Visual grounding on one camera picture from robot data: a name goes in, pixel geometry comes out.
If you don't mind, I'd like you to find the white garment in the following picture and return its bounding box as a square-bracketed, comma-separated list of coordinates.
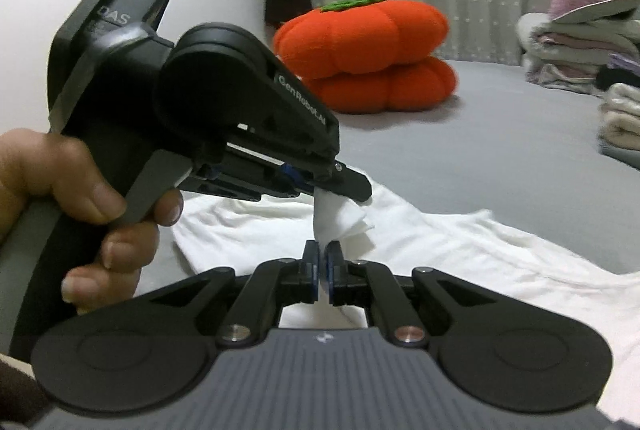
[171, 181, 640, 420]

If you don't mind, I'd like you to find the left hand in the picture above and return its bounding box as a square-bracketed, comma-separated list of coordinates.
[1, 128, 183, 314]

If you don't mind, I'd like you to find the lower orange pumpkin cushion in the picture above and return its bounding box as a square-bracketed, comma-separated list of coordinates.
[304, 57, 458, 114]

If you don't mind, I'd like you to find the orange pumpkin cushion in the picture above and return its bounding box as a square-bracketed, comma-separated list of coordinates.
[304, 57, 458, 114]
[273, 0, 449, 79]

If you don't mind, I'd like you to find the upper orange pumpkin cushion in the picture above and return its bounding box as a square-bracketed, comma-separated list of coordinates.
[273, 0, 449, 79]

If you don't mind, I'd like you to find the beige folded garment lower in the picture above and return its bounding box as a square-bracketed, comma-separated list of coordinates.
[600, 112, 640, 151]

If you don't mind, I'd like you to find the black folded garment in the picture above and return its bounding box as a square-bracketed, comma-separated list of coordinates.
[594, 66, 640, 91]

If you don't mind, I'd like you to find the grey-blue folded garment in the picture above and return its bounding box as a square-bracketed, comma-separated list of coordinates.
[599, 141, 640, 169]

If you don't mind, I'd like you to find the cream folded garment upper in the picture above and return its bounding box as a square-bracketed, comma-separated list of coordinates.
[600, 83, 640, 118]

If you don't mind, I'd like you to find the lavender folded garment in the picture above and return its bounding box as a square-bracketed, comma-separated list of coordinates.
[608, 53, 640, 76]

